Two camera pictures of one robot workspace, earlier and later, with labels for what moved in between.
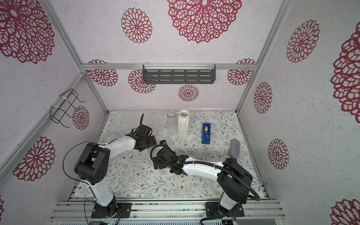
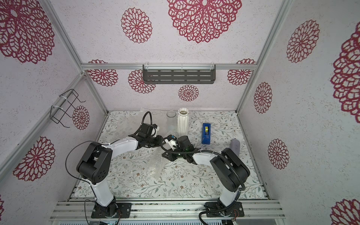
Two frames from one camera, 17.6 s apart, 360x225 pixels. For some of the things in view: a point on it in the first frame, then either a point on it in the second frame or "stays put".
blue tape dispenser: [206, 133] stays put
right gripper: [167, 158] to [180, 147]
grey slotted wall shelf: [178, 73] stays put
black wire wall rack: [56, 113] stays put
